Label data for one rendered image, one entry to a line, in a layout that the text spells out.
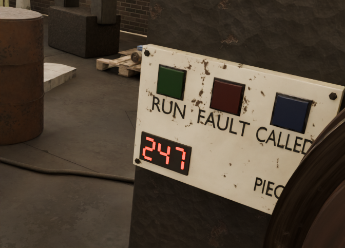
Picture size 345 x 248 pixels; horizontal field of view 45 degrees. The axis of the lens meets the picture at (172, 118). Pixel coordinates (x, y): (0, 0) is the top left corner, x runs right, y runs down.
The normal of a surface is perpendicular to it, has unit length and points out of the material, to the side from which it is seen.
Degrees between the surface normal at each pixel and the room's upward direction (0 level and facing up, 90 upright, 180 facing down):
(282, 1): 90
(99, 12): 90
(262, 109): 90
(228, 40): 90
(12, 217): 0
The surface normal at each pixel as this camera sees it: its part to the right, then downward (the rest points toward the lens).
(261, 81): -0.48, 0.26
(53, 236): 0.11, -0.93
